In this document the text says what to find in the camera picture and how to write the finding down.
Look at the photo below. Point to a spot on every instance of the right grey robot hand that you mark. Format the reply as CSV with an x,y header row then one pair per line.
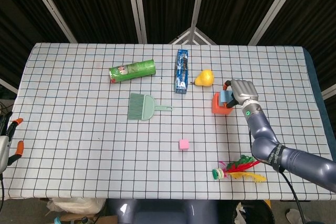
x,y
244,90

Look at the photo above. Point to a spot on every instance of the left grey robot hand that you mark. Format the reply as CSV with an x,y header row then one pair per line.
x,y
5,153

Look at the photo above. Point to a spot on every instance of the blue foam cube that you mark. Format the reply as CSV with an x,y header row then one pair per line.
x,y
225,96

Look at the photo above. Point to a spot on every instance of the small pink foam cube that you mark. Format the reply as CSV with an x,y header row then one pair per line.
x,y
183,144

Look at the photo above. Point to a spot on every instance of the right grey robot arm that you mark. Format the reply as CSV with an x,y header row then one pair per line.
x,y
262,134

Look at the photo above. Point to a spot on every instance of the mint green hand brush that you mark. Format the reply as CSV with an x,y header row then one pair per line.
x,y
144,107

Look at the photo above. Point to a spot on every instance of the large orange foam cube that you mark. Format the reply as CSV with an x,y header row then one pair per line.
x,y
217,107

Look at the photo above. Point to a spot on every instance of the yellow toy pear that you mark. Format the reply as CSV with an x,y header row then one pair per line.
x,y
206,78

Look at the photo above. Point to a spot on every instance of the long blue cardboard box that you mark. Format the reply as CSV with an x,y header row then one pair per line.
x,y
182,74

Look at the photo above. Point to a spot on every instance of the dark blue table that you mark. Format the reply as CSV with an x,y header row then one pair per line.
x,y
315,77

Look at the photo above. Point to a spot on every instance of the white black-grid tablecloth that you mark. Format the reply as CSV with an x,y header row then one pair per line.
x,y
78,142

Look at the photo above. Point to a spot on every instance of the white triangular screen foot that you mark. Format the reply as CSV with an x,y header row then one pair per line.
x,y
181,36

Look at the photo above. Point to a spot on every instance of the black fabric screen panel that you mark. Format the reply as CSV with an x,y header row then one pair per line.
x,y
97,6
236,3
168,1
21,11
315,11

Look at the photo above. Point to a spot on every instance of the white plastic bag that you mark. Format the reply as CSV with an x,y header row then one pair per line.
x,y
76,204

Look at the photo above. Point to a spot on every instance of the colourful feather shuttlecock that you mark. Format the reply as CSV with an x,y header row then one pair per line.
x,y
218,173

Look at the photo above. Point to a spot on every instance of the green cylindrical snack can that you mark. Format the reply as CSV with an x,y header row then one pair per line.
x,y
131,71

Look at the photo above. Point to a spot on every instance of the brown cardboard box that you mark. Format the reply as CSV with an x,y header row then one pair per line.
x,y
105,220

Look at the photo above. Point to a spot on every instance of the black waste bin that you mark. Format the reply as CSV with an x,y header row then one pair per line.
x,y
257,213

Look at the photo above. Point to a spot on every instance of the white crumpled paper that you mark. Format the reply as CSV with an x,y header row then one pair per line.
x,y
295,216

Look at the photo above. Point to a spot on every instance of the grey robot torso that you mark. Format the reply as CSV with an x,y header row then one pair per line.
x,y
162,213

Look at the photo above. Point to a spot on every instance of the white low frame bar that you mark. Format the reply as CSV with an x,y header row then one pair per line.
x,y
8,85
329,93

